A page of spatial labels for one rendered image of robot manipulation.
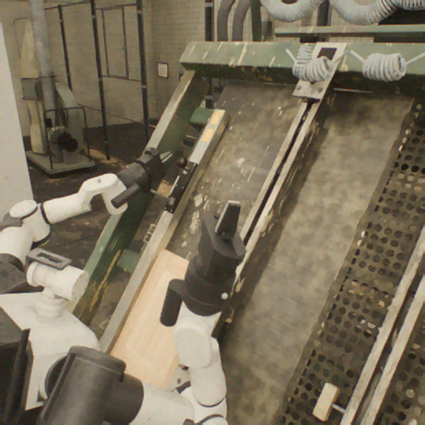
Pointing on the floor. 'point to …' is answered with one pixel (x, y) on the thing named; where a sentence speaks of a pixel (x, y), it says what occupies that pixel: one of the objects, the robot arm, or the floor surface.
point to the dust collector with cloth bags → (51, 116)
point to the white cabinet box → (11, 144)
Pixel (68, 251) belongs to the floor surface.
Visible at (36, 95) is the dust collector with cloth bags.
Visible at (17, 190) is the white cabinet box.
